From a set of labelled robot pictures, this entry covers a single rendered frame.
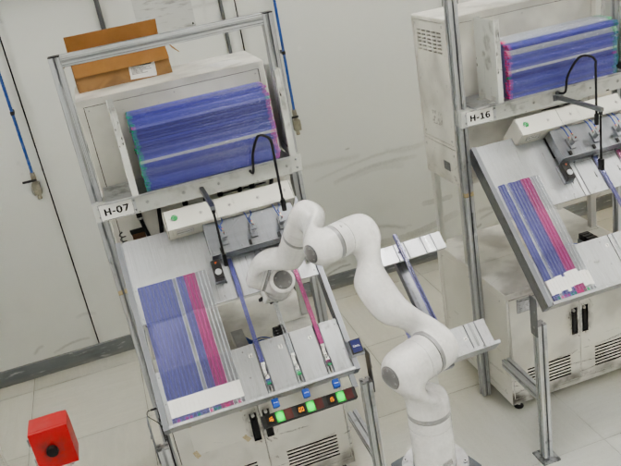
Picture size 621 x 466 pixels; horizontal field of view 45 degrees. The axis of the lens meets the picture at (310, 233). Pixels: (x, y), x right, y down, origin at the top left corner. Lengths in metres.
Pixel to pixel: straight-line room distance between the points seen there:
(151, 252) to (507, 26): 1.70
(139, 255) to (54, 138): 1.53
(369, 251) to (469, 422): 1.63
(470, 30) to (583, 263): 1.03
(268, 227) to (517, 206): 0.99
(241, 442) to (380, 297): 1.25
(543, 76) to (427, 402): 1.59
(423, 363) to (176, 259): 1.16
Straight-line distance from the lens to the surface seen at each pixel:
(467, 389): 3.73
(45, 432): 2.72
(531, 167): 3.17
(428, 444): 2.14
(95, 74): 2.96
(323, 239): 2.00
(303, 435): 3.14
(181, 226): 2.75
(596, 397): 3.68
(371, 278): 2.01
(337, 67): 4.38
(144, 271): 2.78
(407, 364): 1.95
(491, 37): 3.03
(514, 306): 3.25
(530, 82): 3.14
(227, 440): 3.06
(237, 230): 2.76
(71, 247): 4.38
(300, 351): 2.66
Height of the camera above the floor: 2.19
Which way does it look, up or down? 23 degrees down
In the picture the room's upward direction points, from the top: 10 degrees counter-clockwise
